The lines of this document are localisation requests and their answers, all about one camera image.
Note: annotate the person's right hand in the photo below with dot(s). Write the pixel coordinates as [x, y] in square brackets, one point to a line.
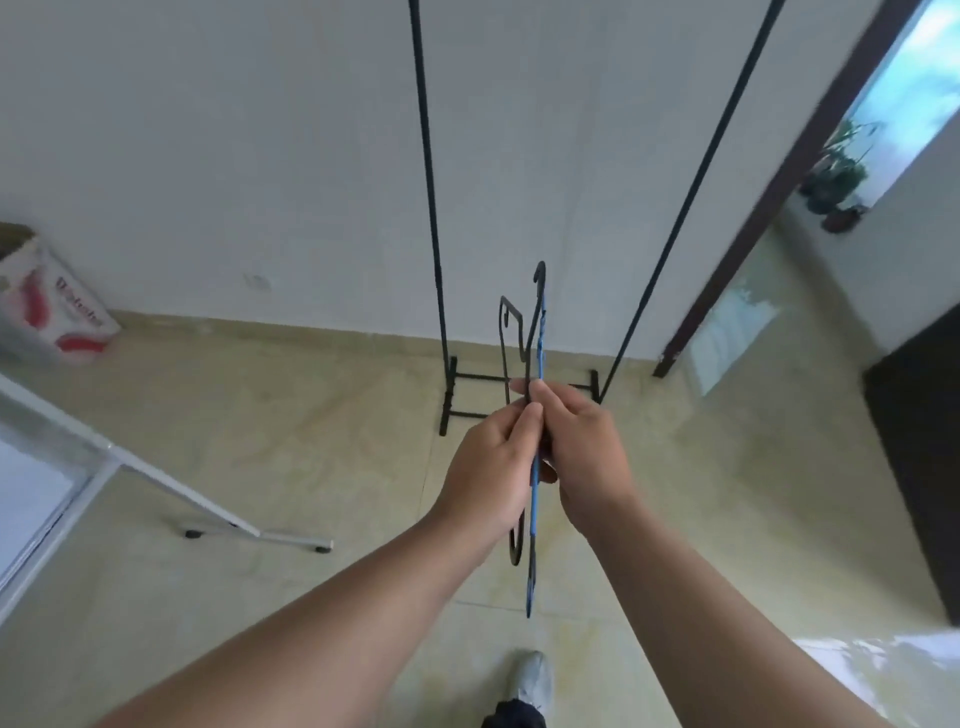
[592, 457]

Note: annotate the person's left hand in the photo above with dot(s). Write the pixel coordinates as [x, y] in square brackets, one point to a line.
[487, 472]

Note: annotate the black plastic hanger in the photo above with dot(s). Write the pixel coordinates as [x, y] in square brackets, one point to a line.
[505, 337]

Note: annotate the black metal clothes rack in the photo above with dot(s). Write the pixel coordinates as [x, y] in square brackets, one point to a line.
[426, 150]

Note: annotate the person's right forearm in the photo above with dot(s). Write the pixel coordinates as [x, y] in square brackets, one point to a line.
[712, 622]

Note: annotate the person's left forearm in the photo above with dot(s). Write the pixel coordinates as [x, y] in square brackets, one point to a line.
[300, 645]

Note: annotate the person's grey shoe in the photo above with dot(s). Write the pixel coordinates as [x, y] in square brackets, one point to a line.
[531, 675]

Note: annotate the person's black trouser leg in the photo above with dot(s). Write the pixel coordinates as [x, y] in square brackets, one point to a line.
[514, 716]

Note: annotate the dark brown door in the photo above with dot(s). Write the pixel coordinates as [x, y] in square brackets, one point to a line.
[922, 450]

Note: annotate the large potted plant dark pot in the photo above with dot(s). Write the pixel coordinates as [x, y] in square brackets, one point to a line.
[832, 176]

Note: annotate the white whiteboard on stand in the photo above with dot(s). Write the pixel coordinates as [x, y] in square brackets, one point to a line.
[30, 495]

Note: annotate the white box with red print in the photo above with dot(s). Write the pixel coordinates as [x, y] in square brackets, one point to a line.
[45, 300]

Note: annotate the window with white sill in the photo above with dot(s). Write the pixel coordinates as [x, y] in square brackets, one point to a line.
[922, 75]

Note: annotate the dark brown door frame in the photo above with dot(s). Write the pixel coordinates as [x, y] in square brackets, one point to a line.
[789, 172]

